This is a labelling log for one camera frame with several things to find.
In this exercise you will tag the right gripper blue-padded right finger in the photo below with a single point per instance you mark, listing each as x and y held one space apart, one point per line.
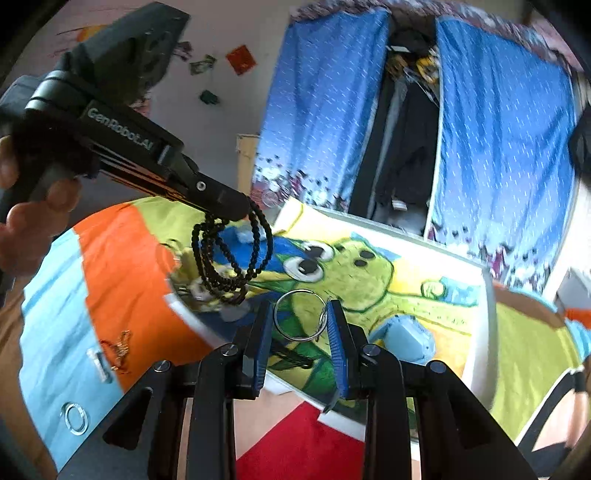
365 371

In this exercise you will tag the white cartoon jewelry box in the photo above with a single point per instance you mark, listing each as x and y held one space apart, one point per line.
409 297

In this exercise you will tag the person's left hand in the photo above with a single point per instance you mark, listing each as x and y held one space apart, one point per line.
30 228

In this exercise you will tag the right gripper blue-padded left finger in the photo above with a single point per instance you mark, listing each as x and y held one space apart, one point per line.
234 371

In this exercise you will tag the blue dotted curtain right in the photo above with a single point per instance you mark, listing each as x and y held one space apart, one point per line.
504 184

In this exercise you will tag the red paper on wall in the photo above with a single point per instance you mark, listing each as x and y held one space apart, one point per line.
241 60

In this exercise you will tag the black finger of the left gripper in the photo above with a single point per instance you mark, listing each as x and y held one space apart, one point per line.
207 194

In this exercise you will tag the blue dotted curtain left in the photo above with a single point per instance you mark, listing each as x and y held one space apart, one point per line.
318 113

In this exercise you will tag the silver hair clip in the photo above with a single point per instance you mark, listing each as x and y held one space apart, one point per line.
97 359

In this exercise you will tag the colourful patchwork bedsheet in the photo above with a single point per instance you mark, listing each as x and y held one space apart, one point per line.
104 285

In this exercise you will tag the blue dotted curtain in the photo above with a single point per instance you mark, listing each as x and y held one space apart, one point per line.
318 113
504 184

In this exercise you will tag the dark hanging clothes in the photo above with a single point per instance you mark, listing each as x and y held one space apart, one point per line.
396 175

